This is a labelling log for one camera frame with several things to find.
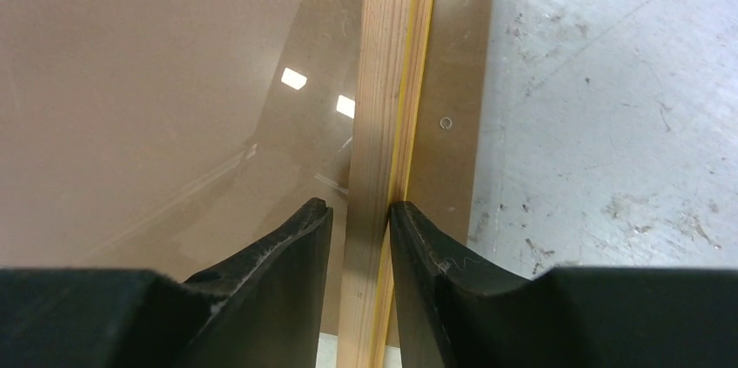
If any yellow wooden picture frame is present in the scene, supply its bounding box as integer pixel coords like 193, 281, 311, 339
337, 0, 434, 367

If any brown frame backing board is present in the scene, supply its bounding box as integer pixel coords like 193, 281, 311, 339
0, 0, 498, 349

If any clear acrylic sheet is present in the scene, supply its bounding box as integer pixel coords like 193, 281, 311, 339
1, 0, 362, 335

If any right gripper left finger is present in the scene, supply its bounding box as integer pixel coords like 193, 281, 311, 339
1, 198, 333, 367

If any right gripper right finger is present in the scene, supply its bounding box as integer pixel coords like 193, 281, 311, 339
389, 202, 737, 367

